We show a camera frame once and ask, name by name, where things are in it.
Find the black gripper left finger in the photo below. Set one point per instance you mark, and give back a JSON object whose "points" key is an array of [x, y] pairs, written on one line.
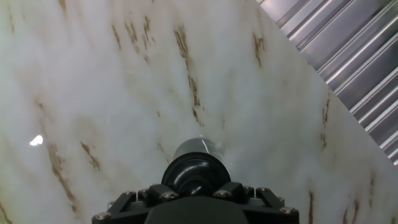
{"points": [[124, 208]]}

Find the white marble pattern sheet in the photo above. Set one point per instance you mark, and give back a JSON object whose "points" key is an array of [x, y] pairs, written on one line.
{"points": [[93, 109]]}

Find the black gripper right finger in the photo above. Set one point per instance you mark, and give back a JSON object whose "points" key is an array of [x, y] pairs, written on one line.
{"points": [[267, 208]]}

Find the clear glass jar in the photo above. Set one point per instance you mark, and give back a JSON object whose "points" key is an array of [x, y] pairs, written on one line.
{"points": [[196, 146]]}

